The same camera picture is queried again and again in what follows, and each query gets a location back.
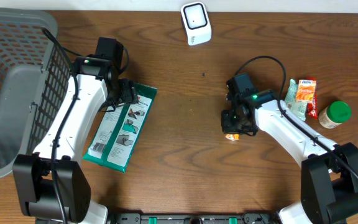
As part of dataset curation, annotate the orange juice box pair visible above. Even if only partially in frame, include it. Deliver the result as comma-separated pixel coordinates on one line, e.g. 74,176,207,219
225,134,239,141

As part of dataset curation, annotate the green white wipes pack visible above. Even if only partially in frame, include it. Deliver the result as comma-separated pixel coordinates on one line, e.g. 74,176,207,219
83,83,158,173

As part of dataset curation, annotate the light teal snack packet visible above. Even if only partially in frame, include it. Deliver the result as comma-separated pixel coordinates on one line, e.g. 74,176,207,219
285,79,307,121

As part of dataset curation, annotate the red snack packet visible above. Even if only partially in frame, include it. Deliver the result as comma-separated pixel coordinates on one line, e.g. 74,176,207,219
306,77,318,119

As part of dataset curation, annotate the green lid white jar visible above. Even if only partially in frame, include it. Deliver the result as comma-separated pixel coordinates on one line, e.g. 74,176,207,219
318,101,352,129

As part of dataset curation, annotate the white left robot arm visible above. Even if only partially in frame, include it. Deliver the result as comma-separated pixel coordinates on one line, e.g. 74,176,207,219
12,37,138,223

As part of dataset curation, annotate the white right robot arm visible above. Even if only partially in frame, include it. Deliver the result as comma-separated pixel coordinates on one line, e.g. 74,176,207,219
221,73,358,223

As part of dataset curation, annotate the white barcode scanner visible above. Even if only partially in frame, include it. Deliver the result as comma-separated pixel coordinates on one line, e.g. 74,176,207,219
180,1,212,46

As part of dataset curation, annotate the grey plastic mesh basket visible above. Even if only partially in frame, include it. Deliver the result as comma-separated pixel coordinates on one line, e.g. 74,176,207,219
0,8,69,178

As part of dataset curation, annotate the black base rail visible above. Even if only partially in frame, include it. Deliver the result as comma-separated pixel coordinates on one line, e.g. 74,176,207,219
106,213,280,224

